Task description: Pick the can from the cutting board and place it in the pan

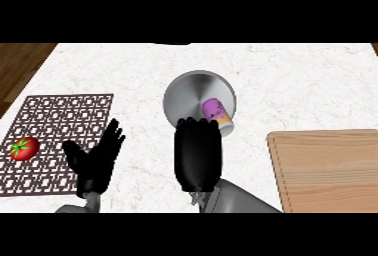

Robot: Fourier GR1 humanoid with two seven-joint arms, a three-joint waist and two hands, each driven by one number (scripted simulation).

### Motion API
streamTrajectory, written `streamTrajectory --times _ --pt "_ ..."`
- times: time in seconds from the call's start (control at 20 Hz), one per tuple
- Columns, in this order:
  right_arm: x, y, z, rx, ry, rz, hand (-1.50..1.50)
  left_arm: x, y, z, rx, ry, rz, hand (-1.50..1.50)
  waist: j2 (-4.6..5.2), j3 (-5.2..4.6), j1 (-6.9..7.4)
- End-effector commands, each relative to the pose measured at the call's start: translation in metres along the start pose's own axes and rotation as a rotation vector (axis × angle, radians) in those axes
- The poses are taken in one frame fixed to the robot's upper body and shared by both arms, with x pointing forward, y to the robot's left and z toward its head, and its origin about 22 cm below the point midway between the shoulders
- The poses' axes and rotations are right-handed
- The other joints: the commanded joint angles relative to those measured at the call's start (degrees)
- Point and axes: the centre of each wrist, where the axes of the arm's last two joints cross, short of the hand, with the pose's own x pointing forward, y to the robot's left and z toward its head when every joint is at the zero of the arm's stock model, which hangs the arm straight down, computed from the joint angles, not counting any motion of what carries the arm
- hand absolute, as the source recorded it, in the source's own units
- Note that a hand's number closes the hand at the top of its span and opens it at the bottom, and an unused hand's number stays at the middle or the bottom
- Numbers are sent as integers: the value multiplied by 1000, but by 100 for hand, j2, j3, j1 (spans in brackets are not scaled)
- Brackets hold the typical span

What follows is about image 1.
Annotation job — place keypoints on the brown lattice placemat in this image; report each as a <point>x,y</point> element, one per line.
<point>54,140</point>

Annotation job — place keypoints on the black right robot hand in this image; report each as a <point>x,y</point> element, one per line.
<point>198,156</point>

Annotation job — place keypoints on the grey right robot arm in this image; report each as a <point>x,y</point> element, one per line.
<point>237,200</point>

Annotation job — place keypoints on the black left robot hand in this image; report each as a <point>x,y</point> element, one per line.
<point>98,160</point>

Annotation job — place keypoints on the pale wooden cutting board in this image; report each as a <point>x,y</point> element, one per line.
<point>327,170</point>

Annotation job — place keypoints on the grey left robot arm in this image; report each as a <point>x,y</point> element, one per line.
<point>83,205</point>

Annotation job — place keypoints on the purple and orange can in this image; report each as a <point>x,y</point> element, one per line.
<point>216,111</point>

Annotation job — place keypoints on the red tomato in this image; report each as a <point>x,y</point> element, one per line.
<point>24,148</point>

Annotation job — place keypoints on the silver round pan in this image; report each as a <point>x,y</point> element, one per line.
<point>197,96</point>

